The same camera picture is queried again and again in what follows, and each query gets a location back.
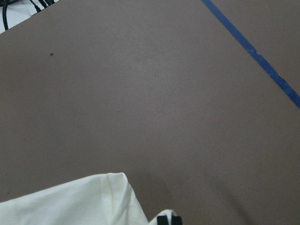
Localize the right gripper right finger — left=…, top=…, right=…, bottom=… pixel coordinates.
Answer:
left=171, top=215, right=182, bottom=225

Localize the right black braided cable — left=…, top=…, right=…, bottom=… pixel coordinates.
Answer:
left=1, top=0, right=10, bottom=30

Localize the cream long-sleeve cat shirt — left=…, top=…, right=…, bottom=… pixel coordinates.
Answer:
left=0, top=172, right=177, bottom=225

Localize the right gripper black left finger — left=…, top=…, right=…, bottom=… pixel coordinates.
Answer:
left=157, top=215, right=169, bottom=225

